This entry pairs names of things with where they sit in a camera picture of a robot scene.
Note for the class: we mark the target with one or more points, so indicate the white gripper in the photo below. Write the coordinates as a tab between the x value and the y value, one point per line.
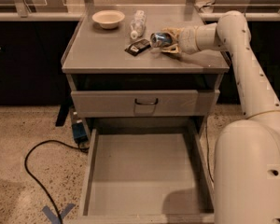
188	40

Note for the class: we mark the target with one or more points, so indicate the redbull can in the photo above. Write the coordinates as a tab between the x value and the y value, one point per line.
160	40

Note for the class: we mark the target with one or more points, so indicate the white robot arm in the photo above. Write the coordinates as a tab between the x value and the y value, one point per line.
247	153

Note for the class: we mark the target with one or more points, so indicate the grey drawer cabinet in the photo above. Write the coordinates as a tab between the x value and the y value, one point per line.
96	60

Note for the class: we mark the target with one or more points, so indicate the closed grey top drawer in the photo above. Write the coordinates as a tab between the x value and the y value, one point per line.
178	103

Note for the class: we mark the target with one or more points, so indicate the long white back counter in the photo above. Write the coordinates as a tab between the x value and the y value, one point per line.
203	12

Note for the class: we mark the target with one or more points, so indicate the open grey middle drawer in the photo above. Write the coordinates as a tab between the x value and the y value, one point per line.
145	177

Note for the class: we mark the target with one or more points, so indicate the clear plastic water bottle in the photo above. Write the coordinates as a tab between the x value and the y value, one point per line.
138	24

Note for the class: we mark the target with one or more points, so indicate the black snack packet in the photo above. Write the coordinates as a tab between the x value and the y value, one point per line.
138	47

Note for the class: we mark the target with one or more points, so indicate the white paper bowl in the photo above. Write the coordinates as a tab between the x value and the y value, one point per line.
108	19

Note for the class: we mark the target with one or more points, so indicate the blue power box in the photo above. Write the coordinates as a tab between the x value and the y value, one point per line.
79	133

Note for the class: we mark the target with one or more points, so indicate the black drawer handle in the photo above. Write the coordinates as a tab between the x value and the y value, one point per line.
146	101

